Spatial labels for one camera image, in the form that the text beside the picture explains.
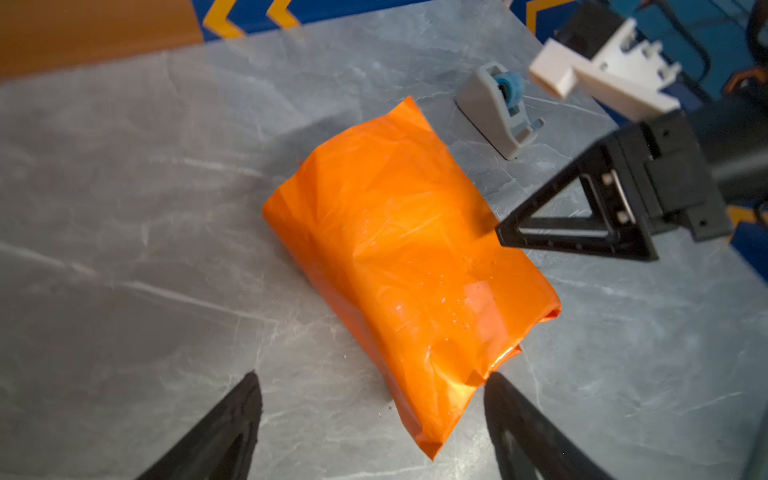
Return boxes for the yellow orange wrapping paper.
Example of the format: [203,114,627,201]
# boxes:
[263,98,562,458]

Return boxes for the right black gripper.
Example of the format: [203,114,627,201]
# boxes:
[495,110,733,262]

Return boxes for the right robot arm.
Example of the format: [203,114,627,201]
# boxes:
[496,1,767,261]

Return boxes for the white tape dispenser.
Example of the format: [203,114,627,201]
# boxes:
[455,61,545,160]

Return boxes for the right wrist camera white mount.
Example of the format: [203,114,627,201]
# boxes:
[529,1,682,122]

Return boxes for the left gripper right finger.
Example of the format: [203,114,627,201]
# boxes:
[483,372,612,480]

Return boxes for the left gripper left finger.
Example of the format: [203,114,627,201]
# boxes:
[139,371,263,479]

